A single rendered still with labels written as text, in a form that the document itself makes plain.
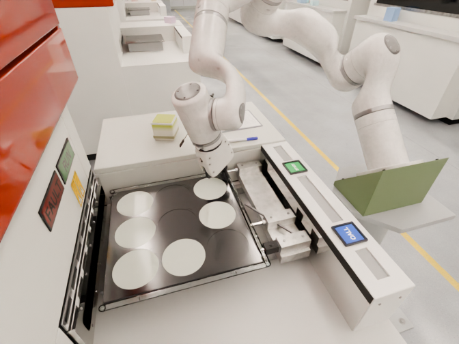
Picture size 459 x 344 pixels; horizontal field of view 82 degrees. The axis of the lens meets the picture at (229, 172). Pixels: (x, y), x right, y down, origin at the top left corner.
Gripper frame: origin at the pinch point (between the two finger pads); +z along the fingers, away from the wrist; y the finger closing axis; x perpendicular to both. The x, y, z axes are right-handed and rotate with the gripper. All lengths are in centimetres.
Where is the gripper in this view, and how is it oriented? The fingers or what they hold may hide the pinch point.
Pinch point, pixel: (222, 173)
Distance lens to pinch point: 83.5
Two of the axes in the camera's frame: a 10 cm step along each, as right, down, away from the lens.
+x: -7.5, -4.1, 5.3
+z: 2.3, 5.9, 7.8
